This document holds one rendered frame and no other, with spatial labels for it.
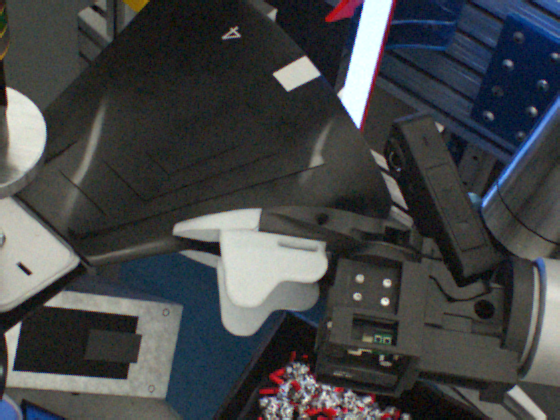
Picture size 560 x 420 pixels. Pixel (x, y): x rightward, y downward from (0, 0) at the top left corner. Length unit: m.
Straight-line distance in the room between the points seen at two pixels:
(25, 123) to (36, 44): 1.28
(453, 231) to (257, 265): 0.12
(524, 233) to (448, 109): 0.65
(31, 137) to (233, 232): 0.14
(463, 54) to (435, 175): 0.64
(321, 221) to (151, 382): 0.25
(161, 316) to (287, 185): 0.18
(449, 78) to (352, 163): 0.61
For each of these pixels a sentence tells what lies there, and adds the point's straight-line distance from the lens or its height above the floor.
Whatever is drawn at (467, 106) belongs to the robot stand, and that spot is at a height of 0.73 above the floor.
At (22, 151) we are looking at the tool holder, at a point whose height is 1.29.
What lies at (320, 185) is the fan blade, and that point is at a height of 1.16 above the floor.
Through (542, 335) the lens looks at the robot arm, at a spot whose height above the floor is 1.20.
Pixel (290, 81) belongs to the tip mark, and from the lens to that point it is 0.82.
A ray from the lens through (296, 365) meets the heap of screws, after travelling 1.06.
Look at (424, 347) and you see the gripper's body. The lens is 0.70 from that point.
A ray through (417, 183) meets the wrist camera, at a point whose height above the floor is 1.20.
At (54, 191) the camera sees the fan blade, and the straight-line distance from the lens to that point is 0.73.
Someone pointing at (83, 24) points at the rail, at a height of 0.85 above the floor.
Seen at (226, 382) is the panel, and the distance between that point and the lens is 1.59.
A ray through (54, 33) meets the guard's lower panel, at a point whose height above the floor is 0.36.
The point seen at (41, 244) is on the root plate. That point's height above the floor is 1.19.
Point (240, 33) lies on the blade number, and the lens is 0.83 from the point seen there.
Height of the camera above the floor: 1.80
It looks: 56 degrees down
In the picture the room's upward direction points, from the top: 10 degrees clockwise
